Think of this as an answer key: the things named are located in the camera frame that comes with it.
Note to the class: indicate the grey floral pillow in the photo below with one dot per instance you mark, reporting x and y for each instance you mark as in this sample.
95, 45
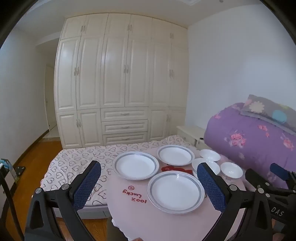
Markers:
266, 109

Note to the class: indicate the grey bed frame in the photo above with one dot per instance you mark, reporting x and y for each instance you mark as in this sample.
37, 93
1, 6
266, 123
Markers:
92, 212

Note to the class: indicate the purple floral quilt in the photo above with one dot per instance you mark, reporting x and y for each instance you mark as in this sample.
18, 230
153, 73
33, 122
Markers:
249, 143

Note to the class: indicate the white bowl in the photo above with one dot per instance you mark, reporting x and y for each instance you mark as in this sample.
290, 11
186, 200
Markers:
231, 170
214, 166
210, 154

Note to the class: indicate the white nightstand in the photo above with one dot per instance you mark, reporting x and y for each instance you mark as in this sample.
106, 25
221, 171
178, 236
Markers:
189, 132

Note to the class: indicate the black metal floor plate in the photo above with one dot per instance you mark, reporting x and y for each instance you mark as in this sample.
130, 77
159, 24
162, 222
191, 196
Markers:
19, 171

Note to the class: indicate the cream wardrobe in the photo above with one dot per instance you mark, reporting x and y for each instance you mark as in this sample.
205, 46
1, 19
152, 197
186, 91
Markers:
115, 76

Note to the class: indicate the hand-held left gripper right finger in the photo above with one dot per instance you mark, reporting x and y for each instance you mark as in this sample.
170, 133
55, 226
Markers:
211, 186

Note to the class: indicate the black tripod stand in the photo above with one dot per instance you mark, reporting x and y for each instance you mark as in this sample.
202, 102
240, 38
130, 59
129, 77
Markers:
4, 180

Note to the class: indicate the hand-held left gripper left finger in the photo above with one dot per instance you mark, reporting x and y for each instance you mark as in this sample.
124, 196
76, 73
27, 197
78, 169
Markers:
85, 185

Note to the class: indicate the bed with heart sheet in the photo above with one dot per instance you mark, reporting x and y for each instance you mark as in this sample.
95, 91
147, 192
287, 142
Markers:
76, 160

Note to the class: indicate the white plate with grey rim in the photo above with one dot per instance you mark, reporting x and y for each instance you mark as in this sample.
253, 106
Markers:
175, 191
175, 154
135, 165

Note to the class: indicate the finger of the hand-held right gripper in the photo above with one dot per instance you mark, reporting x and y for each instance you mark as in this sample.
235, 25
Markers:
253, 177
279, 170

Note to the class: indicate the pink round table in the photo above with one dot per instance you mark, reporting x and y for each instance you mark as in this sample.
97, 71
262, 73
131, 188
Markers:
129, 204

